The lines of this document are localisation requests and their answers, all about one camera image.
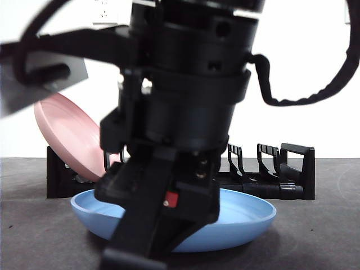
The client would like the blue round plate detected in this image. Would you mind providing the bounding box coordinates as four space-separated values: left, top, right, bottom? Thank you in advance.
70 187 278 253

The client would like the pink round plate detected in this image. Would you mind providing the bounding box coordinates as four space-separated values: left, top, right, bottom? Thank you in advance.
34 92 109 183

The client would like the black plastic dish rack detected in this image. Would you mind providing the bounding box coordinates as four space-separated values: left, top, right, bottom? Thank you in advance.
46 142 316 201

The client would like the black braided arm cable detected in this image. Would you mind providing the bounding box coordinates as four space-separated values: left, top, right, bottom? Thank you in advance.
244 0 360 107

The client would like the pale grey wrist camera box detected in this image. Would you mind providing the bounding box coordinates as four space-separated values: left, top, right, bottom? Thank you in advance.
0 52 88 118

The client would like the black camera cable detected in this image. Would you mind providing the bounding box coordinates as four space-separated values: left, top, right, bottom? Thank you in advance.
11 0 71 87

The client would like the white wall socket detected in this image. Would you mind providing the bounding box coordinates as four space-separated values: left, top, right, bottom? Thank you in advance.
92 0 119 27

